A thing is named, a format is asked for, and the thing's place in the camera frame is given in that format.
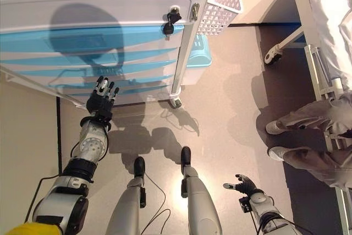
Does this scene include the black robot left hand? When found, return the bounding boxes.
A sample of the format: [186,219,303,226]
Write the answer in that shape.
[86,75,120,119]

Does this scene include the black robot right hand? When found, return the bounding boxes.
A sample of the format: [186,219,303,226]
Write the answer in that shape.
[223,173,261,195]

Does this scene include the blue front cart drawer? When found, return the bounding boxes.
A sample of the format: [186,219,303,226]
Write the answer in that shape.
[68,85,170,97]
[0,49,179,67]
[52,74,174,87]
[0,24,185,54]
[13,60,177,76]

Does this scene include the yellow shoulder cover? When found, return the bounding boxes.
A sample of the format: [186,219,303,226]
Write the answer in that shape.
[5,222,63,235]

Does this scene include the white shoe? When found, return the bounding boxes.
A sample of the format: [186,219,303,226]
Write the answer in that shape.
[265,120,285,135]
[268,146,288,162]

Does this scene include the grey robot right leg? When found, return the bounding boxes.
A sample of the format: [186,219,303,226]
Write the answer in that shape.
[180,146,223,235]

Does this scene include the grey robot leg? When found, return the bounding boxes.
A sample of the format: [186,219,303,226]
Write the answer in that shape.
[106,156,146,235]
[180,146,223,235]

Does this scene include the person in grey trousers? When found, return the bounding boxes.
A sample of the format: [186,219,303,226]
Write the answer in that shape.
[265,94,352,192]

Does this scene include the cart caster wheel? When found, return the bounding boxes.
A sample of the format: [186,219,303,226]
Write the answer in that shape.
[169,97,183,109]

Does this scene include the black cart keys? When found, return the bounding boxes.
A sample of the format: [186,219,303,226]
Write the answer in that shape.
[162,9,183,42]

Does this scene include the grey robot left leg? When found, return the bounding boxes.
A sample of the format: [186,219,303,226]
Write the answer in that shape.
[106,156,146,235]

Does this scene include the white bin blue lid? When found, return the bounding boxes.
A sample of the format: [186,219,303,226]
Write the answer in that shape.
[181,34,213,86]

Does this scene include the bed caster wheel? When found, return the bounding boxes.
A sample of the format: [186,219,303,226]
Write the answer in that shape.
[264,47,283,65]

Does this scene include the silver cart latch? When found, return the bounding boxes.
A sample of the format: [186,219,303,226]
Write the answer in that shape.
[190,2,201,22]

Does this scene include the white lattice basket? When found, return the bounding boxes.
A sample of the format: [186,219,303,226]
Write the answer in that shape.
[197,0,244,36]

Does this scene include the white sheeted mattress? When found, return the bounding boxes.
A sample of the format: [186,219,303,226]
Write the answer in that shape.
[305,0,352,92]

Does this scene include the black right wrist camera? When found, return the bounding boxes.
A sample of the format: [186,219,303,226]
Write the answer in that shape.
[238,195,252,214]

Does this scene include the black floor cable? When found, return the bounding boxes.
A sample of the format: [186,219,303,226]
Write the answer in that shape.
[140,173,171,226]

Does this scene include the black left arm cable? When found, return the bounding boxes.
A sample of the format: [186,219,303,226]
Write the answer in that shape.
[24,174,64,223]

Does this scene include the cream hospital bed frame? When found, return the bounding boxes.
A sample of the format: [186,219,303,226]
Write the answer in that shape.
[263,0,352,235]

